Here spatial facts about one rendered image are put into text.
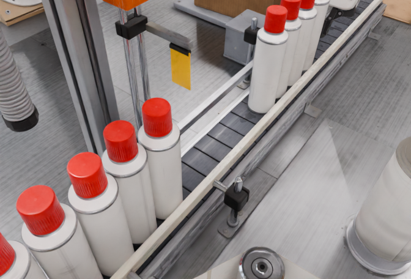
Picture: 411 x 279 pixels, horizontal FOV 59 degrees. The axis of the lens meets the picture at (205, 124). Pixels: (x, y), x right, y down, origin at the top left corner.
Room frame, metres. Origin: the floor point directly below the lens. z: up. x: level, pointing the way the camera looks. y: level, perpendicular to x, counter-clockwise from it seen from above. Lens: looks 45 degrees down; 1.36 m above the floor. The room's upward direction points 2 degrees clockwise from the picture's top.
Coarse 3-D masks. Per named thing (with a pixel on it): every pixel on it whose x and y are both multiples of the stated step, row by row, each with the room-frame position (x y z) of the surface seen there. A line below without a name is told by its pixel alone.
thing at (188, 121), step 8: (248, 64) 0.56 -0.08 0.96; (240, 72) 0.54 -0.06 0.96; (248, 72) 0.54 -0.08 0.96; (232, 80) 0.51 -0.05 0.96; (240, 80) 0.52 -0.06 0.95; (224, 88) 0.49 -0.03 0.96; (232, 88) 0.50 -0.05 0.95; (216, 96) 0.47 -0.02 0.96; (224, 96) 0.48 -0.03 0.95; (208, 104) 0.45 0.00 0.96; (192, 112) 0.43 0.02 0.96; (200, 112) 0.43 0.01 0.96; (184, 120) 0.41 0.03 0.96; (192, 120) 0.41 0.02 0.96; (184, 128) 0.39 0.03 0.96
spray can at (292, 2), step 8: (288, 0) 0.57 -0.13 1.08; (296, 0) 0.57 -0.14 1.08; (288, 8) 0.57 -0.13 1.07; (296, 8) 0.57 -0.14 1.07; (288, 16) 0.57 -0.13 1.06; (296, 16) 0.57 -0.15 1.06; (288, 24) 0.56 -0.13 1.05; (296, 24) 0.56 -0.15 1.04; (288, 32) 0.56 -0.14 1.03; (296, 32) 0.56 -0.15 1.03; (288, 40) 0.56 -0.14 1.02; (296, 40) 0.56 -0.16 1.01; (288, 48) 0.56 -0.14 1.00; (288, 56) 0.56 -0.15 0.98; (288, 64) 0.56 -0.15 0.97; (288, 72) 0.56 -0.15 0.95; (280, 80) 0.56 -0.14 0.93; (288, 80) 0.57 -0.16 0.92; (280, 88) 0.56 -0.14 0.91; (280, 96) 0.56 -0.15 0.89
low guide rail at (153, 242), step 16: (352, 32) 0.79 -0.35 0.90; (336, 48) 0.71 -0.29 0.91; (320, 64) 0.64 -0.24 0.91; (304, 80) 0.58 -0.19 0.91; (288, 96) 0.53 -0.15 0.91; (272, 112) 0.48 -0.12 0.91; (256, 128) 0.44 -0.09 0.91; (240, 144) 0.40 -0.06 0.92; (224, 160) 0.37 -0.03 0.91; (208, 176) 0.34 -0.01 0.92; (192, 192) 0.31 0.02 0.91; (192, 208) 0.29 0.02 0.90; (176, 224) 0.26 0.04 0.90; (160, 240) 0.24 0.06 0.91; (144, 256) 0.21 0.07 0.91; (128, 272) 0.19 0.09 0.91
